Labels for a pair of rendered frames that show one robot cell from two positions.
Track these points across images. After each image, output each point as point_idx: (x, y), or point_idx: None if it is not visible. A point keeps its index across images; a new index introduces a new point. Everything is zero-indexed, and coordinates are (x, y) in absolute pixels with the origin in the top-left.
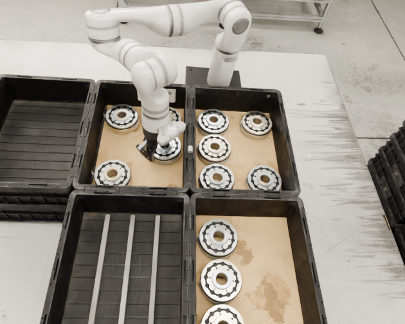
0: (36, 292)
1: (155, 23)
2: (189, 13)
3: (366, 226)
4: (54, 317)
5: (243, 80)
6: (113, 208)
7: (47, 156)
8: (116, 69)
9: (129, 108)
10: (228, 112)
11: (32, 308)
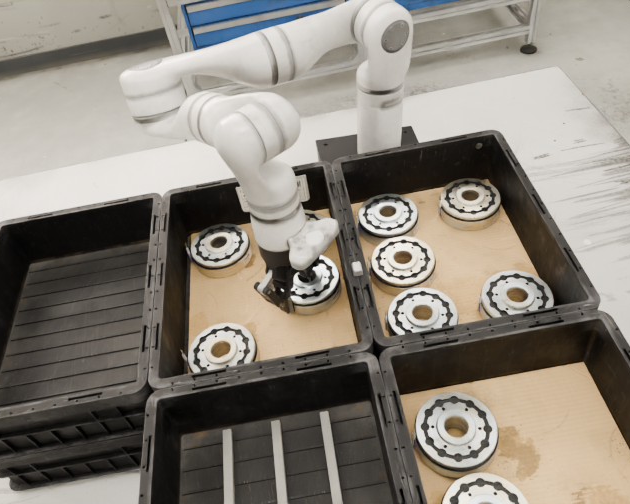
0: None
1: (243, 64)
2: (300, 35)
3: None
4: None
5: (423, 141)
6: (235, 415)
7: (99, 346)
8: (197, 178)
9: (230, 229)
10: (411, 195)
11: None
